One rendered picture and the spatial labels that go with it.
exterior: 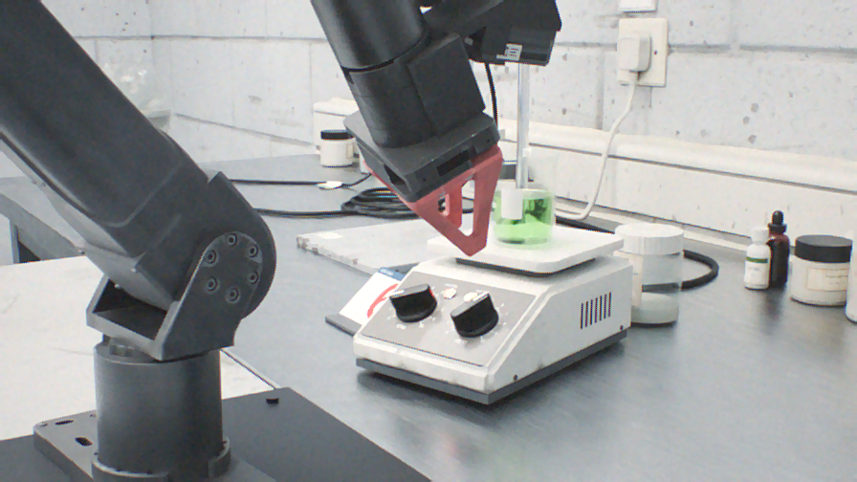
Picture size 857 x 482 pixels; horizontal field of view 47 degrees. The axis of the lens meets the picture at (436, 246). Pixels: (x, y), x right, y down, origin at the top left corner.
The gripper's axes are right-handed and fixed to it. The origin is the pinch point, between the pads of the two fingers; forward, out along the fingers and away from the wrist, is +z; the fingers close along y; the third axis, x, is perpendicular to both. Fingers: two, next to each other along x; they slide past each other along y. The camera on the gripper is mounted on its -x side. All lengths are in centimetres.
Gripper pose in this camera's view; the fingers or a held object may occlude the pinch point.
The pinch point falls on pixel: (461, 231)
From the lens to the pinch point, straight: 66.0
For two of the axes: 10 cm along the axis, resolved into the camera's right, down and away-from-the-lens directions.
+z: 3.3, 7.5, 5.8
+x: -8.3, 5.2, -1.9
